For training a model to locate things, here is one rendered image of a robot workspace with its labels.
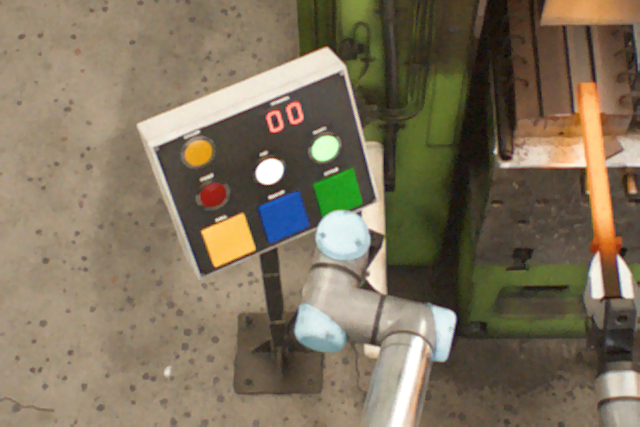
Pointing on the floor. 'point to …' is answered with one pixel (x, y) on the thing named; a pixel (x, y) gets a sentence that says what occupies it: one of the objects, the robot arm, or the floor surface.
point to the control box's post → (274, 299)
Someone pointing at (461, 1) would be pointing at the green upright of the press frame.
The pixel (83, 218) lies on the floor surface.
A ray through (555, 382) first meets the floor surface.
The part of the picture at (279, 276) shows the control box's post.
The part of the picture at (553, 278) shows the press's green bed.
